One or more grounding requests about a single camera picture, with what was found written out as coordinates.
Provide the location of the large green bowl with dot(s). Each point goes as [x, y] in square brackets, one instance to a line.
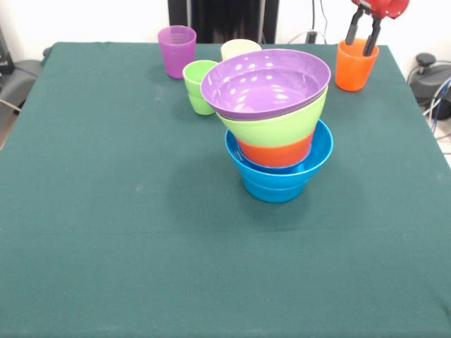
[267, 130]

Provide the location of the dark green tablecloth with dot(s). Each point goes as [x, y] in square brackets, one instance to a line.
[141, 229]

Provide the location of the black floor stand base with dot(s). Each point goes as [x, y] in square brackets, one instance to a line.
[428, 75]
[24, 75]

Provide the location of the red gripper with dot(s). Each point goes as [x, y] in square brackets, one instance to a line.
[385, 7]

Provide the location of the large light blue bowl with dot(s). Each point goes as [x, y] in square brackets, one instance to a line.
[322, 148]

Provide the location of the small light blue bowl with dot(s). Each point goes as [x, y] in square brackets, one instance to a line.
[273, 193]

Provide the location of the green cup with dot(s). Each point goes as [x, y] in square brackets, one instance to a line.
[194, 91]

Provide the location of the black pedestal column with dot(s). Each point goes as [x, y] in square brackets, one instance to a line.
[211, 17]

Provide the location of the orange bowl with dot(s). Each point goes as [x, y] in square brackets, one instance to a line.
[275, 155]

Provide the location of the orange cup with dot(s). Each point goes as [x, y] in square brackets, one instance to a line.
[354, 74]

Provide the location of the yellow cup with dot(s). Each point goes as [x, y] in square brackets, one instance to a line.
[239, 47]

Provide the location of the large purple bowl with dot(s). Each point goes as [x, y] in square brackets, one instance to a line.
[253, 88]

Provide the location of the purple cup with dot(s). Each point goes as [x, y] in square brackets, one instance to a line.
[176, 53]

